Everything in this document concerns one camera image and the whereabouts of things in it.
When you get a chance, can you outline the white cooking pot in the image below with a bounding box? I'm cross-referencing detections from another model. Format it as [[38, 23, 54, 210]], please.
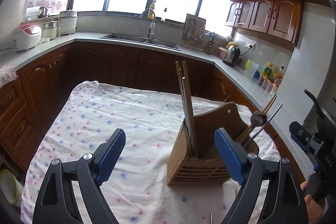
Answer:
[[58, 10, 77, 35]]

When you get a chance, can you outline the yellow dish soap bottle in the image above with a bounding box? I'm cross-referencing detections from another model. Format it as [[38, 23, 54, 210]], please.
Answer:
[[147, 0, 156, 19]]

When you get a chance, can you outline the wooden utensil holder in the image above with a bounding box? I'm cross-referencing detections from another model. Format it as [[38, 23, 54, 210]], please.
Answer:
[[167, 102, 248, 186]]

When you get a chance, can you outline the small white blender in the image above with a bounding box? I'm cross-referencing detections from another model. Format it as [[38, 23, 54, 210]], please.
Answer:
[[42, 20, 61, 40]]

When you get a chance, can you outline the dish drying rack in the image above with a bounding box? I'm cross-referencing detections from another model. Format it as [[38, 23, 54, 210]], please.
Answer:
[[182, 14, 216, 53]]

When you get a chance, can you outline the steel kitchen sink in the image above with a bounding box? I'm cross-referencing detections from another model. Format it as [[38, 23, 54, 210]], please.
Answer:
[[101, 33, 179, 51]]

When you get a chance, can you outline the spice jar rack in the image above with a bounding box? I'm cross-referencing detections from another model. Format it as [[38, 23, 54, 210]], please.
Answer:
[[257, 62, 285, 95]]

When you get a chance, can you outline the sink faucet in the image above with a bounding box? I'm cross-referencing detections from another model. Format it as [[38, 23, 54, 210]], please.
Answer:
[[139, 8, 157, 39]]

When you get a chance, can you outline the white dotted tablecloth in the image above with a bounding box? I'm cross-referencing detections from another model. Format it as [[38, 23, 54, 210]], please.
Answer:
[[20, 80, 281, 224]]

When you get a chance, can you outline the white red rice cooker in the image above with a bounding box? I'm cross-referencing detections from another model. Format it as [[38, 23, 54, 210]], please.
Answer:
[[11, 23, 42, 51]]

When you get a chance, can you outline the dark wooden chopstick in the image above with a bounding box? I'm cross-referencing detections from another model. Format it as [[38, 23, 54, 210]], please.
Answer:
[[175, 61, 193, 155]]

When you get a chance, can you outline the steel electric kettle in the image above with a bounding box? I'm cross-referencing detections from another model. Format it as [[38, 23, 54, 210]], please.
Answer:
[[223, 42, 240, 67]]

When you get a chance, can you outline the metal spoon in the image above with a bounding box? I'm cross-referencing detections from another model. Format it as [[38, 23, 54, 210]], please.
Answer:
[[239, 111, 267, 144]]

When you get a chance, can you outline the green lid plastic container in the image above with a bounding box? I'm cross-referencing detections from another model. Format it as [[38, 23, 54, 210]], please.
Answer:
[[244, 60, 259, 79]]

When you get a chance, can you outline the wall power socket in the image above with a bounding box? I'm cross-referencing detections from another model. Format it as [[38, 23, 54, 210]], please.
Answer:
[[245, 42, 256, 51]]

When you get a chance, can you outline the person right hand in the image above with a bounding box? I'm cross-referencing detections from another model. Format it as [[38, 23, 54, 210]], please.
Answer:
[[304, 194, 326, 224]]

